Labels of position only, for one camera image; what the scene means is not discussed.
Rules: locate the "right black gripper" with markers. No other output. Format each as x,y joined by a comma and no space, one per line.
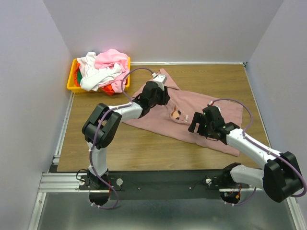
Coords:
200,123

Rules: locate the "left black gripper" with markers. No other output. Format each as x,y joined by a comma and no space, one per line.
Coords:
162,95

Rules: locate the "dusty pink mario t-shirt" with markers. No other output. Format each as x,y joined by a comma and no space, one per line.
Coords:
173,120

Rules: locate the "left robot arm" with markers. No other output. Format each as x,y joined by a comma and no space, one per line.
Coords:
100,128

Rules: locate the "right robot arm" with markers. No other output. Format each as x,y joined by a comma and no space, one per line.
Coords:
278,175

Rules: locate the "orange red t-shirt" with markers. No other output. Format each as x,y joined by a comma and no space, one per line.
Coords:
108,90

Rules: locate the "light pink t-shirt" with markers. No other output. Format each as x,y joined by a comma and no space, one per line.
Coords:
109,58

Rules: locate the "white t-shirt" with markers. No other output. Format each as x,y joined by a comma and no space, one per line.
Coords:
96,78

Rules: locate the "green t-shirt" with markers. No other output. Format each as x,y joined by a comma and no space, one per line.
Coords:
77,76

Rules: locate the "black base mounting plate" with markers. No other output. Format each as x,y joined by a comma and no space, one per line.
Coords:
159,185

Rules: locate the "yellow plastic bin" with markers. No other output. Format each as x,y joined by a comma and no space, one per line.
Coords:
77,89

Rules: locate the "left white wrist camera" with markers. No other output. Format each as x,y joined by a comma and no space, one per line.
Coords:
160,79

